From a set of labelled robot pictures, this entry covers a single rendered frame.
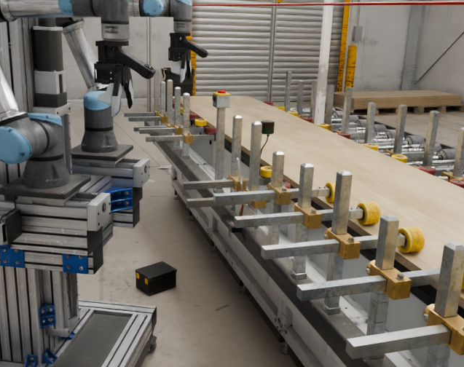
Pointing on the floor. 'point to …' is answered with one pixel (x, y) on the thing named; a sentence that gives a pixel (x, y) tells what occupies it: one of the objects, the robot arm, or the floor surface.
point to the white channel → (323, 62)
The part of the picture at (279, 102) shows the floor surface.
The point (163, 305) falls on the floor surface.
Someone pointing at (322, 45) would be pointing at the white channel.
